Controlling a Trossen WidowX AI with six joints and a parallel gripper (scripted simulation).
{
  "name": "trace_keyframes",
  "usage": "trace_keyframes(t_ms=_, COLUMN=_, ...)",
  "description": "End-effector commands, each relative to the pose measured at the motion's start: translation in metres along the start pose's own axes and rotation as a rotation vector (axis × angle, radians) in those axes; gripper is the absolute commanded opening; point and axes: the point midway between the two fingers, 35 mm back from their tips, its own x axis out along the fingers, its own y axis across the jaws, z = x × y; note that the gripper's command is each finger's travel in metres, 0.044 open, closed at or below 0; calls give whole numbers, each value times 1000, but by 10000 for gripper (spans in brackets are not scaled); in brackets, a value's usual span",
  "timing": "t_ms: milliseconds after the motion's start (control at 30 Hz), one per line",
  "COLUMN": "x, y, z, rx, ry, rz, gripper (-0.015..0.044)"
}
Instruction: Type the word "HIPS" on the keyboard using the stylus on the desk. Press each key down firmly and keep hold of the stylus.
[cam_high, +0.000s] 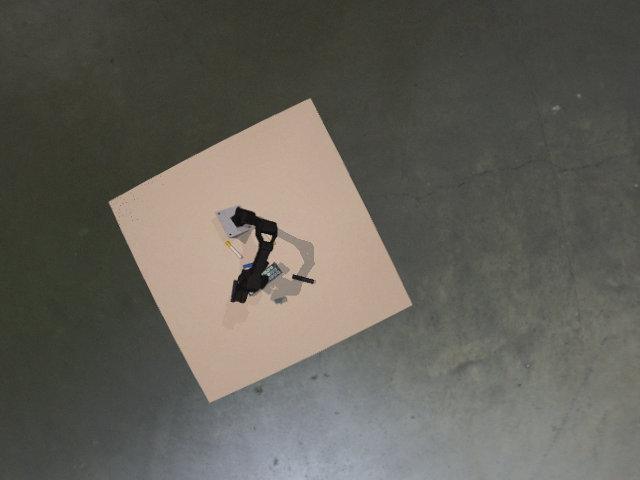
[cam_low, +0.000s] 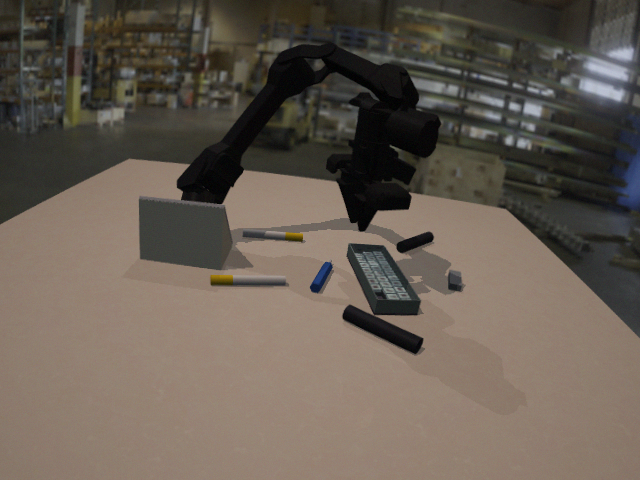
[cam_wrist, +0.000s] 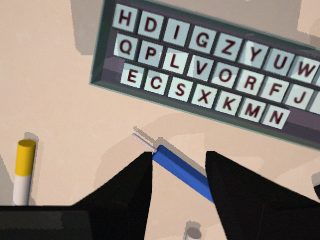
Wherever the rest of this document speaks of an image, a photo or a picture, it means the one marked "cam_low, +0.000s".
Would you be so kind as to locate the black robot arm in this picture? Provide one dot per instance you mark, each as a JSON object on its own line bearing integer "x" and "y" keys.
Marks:
{"x": 393, "y": 119}

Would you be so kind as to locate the blue stylus with grey tip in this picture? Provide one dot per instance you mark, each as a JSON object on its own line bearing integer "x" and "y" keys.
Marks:
{"x": 321, "y": 277}

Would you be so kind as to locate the black cylinder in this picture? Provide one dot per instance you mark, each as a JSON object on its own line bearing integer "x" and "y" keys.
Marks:
{"x": 414, "y": 242}
{"x": 383, "y": 329}

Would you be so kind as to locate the grey letter keyboard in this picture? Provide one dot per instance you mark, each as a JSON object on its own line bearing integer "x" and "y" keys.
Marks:
{"x": 387, "y": 290}

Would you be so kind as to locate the white and yellow cylinder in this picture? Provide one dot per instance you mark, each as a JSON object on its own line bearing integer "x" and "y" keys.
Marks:
{"x": 222, "y": 280}
{"x": 272, "y": 235}

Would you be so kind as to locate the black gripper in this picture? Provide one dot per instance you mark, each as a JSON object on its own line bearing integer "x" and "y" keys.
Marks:
{"x": 360, "y": 182}

